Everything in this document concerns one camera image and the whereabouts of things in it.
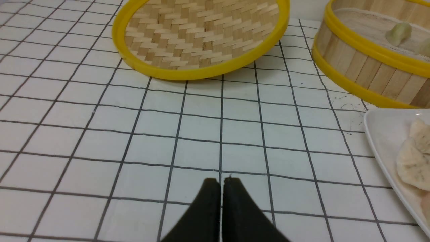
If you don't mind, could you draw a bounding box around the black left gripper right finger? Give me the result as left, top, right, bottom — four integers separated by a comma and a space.
222, 177, 289, 242

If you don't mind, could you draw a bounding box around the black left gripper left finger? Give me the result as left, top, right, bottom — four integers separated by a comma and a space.
161, 178, 221, 242

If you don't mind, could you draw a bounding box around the white square plate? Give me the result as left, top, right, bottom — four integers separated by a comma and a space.
364, 108, 430, 237

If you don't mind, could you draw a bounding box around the beige dumpling on plate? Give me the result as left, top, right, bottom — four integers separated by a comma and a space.
396, 138, 430, 191
409, 119, 430, 154

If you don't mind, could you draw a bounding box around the pink dumpling on plate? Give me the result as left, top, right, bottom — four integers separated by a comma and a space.
420, 192, 430, 226

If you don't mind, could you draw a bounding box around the bamboo steamer lid yellow rim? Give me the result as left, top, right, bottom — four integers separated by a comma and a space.
112, 0, 290, 81

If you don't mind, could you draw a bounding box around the bamboo steamer basket yellow rim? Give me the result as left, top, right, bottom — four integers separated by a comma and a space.
312, 0, 429, 108

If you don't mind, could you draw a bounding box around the white mesh steamer liner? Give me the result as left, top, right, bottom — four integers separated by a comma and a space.
333, 8, 429, 63

